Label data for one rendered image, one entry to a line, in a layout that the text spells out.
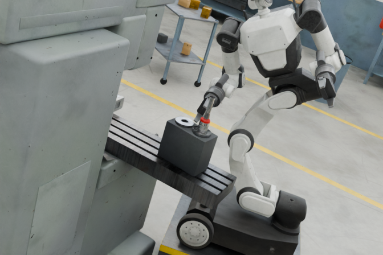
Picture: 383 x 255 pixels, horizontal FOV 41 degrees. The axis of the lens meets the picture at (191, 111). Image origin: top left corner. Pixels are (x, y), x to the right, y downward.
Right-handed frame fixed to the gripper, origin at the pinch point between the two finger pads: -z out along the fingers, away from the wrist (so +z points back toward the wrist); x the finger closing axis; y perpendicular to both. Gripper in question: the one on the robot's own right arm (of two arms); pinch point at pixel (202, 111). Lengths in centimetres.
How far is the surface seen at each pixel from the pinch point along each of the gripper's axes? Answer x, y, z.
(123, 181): -54, -13, -18
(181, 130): -4.7, -2.2, -14.3
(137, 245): -103, 12, -11
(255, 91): -229, 20, 360
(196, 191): -17.8, 19.5, -26.9
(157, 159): -22.7, -3.8, -20.9
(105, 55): 35, -37, -48
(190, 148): -8.0, 5.8, -17.2
